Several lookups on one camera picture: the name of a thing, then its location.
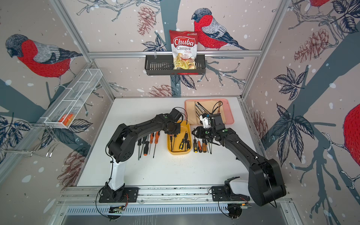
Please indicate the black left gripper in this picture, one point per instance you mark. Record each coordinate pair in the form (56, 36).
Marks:
(177, 132)

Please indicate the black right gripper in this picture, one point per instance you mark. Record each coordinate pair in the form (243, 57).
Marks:
(199, 132)

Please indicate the pink handled screwdriver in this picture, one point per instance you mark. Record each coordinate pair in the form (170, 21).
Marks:
(171, 142)

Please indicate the large orange black screwdriver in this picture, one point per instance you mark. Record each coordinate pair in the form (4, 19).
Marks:
(156, 141)

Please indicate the slim orange black screwdriver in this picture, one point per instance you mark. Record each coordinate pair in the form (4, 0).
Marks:
(199, 146)

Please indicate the black orange-tipped screwdriver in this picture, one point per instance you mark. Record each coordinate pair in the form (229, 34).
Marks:
(146, 148)

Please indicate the black yellow deli screwdriver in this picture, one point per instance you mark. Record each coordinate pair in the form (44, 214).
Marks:
(139, 143)

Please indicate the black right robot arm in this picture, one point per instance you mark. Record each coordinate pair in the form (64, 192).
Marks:
(265, 180)

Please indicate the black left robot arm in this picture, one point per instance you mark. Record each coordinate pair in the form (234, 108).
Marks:
(122, 144)

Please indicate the yellow plastic storage box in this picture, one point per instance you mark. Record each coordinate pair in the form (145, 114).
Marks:
(181, 144)

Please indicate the pink plastic tray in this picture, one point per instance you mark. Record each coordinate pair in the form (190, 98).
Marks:
(229, 112)

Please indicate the beige cloth on tray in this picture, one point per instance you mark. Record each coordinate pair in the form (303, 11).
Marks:
(194, 112)

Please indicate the Chuba cassava chips bag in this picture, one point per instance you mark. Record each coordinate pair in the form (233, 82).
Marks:
(184, 49)

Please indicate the orange item in shelf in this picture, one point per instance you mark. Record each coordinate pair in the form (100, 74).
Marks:
(66, 119)

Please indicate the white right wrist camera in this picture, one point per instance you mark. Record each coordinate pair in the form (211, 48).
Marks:
(205, 120)

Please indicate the black wire wall basket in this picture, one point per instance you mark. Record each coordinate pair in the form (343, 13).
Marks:
(162, 65)

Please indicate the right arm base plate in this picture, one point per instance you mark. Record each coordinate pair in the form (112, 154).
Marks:
(222, 194)

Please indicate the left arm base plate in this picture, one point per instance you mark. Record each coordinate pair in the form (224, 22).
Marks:
(122, 195)

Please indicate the white wire mesh shelf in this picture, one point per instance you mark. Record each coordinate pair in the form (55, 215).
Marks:
(75, 97)

